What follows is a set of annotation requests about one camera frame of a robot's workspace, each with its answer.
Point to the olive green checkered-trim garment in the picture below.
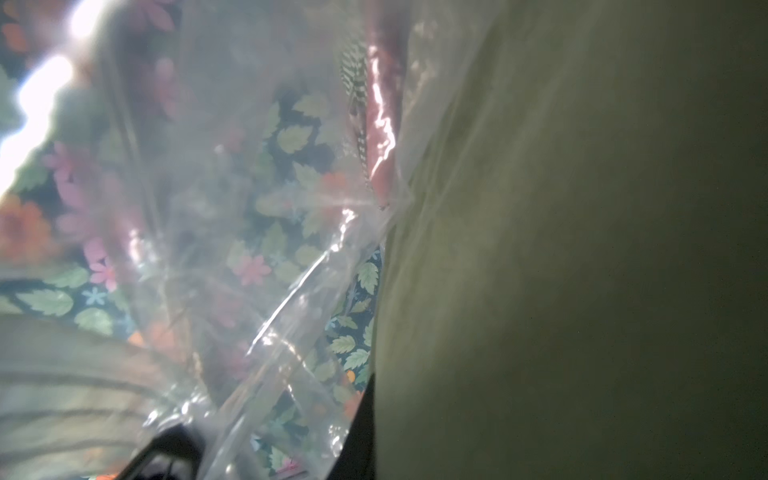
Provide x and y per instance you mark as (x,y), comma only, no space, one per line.
(579,290)

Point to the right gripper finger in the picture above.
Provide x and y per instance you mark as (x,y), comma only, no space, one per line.
(357,460)

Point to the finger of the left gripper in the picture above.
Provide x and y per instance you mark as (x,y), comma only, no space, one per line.
(174,454)

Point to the clear plastic vacuum bag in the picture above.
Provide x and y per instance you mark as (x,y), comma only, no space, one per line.
(188,231)

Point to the red garment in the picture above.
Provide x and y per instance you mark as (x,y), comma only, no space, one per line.
(387,26)

